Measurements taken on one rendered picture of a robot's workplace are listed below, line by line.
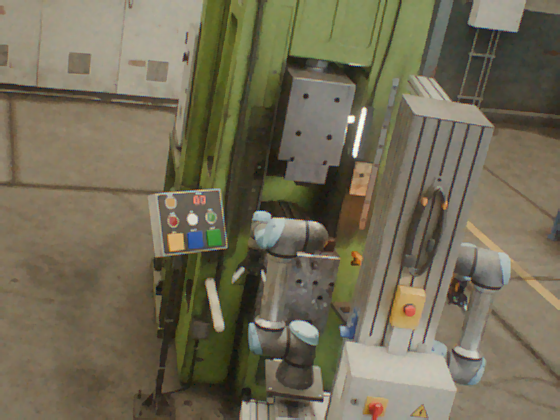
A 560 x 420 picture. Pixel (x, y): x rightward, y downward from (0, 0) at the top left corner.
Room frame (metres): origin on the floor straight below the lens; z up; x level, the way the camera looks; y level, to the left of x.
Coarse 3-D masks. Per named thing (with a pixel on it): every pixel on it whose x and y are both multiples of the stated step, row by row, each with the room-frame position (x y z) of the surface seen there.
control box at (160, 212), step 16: (192, 192) 3.70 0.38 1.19; (208, 192) 3.75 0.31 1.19; (160, 208) 3.57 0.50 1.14; (176, 208) 3.61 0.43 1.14; (192, 208) 3.66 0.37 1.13; (208, 208) 3.71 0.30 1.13; (160, 224) 3.53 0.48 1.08; (192, 224) 3.63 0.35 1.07; (208, 224) 3.68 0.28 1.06; (160, 240) 3.51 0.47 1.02; (224, 240) 3.69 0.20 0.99; (160, 256) 3.50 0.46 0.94
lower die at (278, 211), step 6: (264, 204) 4.26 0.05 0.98; (270, 204) 4.26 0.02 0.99; (276, 204) 4.27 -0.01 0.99; (282, 204) 4.26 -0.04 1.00; (294, 204) 4.32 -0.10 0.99; (276, 210) 4.19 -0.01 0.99; (282, 210) 4.20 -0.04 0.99; (294, 210) 4.23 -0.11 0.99; (300, 210) 4.25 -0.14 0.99; (276, 216) 4.11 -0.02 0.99; (282, 216) 4.12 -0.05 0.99; (294, 216) 4.13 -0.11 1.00; (300, 216) 4.16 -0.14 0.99
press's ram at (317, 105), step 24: (288, 72) 3.99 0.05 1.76; (312, 72) 4.05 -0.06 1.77; (336, 72) 4.15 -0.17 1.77; (288, 96) 3.90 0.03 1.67; (312, 96) 3.91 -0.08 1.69; (336, 96) 3.93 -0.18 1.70; (288, 120) 3.88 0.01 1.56; (312, 120) 3.91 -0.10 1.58; (336, 120) 3.94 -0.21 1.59; (288, 144) 3.89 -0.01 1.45; (312, 144) 3.92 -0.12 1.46; (336, 144) 3.94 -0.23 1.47
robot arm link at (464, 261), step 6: (462, 246) 3.02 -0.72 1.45; (468, 246) 3.02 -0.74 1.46; (462, 252) 2.99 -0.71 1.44; (468, 252) 2.98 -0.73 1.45; (462, 258) 2.97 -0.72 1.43; (468, 258) 2.96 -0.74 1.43; (456, 264) 2.97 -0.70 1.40; (462, 264) 2.96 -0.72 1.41; (468, 264) 2.96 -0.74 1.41; (456, 270) 2.98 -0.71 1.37; (462, 270) 2.96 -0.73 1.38; (468, 270) 2.95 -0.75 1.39
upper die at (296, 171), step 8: (272, 152) 4.23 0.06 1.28; (280, 160) 4.04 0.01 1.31; (280, 168) 4.00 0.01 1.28; (288, 168) 3.89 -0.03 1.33; (296, 168) 3.90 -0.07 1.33; (304, 168) 3.91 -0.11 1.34; (312, 168) 3.92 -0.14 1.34; (320, 168) 3.93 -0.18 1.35; (288, 176) 3.90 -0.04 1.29; (296, 176) 3.91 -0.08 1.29; (304, 176) 3.91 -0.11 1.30; (312, 176) 3.92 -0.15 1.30; (320, 176) 3.93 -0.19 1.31
